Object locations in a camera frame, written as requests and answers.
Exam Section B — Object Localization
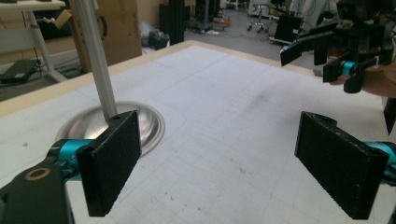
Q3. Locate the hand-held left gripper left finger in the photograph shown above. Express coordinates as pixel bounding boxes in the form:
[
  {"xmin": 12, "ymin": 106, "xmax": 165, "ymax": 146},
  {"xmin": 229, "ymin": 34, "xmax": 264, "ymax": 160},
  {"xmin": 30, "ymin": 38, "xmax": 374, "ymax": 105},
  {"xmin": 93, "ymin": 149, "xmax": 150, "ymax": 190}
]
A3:
[{"xmin": 57, "ymin": 110, "xmax": 143, "ymax": 217}]

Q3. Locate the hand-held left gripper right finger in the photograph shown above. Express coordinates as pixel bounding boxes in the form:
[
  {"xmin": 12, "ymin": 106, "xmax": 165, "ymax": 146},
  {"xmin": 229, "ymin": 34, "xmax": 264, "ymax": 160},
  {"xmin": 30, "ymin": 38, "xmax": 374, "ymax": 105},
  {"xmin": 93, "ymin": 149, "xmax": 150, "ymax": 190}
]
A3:
[{"xmin": 293, "ymin": 111, "xmax": 396, "ymax": 220}]

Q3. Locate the steel stand with round base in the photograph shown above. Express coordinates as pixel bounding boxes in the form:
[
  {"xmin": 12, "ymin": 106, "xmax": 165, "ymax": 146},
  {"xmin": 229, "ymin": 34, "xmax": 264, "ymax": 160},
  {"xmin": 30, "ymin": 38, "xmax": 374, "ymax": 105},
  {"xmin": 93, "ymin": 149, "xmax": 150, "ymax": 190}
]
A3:
[{"xmin": 55, "ymin": 0, "xmax": 166, "ymax": 157}]

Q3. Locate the black equipment box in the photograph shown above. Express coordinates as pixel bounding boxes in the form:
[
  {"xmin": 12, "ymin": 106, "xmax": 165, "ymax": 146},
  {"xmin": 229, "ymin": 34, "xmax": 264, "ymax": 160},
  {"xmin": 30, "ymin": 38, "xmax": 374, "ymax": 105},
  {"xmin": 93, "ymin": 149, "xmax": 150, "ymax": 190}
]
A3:
[{"xmin": 274, "ymin": 13, "xmax": 304, "ymax": 45}]

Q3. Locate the office chair base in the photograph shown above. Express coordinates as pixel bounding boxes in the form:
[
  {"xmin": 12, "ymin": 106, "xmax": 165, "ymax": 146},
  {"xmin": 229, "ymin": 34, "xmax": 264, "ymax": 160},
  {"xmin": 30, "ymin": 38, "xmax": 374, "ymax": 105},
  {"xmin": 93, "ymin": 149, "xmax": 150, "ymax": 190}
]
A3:
[{"xmin": 247, "ymin": 3, "xmax": 273, "ymax": 34}]

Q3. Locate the brown cardboard box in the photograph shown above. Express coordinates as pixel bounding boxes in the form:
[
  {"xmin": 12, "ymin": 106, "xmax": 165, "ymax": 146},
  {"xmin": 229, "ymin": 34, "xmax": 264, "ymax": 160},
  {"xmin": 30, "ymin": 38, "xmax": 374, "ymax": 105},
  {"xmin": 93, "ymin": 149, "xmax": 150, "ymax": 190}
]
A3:
[{"xmin": 68, "ymin": 0, "xmax": 143, "ymax": 74}]

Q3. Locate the grey bag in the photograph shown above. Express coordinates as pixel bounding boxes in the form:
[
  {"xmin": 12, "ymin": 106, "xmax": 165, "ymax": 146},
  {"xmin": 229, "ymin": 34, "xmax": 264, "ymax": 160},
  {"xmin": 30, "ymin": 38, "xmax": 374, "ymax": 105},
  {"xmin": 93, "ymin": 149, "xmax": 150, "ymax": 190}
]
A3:
[{"xmin": 139, "ymin": 22, "xmax": 171, "ymax": 50}]

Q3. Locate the white desk frame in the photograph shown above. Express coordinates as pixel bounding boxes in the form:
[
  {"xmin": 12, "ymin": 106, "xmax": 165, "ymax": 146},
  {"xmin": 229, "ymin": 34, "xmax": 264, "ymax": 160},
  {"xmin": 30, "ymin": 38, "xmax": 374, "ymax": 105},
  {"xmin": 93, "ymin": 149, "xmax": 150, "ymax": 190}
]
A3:
[{"xmin": 0, "ymin": 0, "xmax": 68, "ymax": 83}]

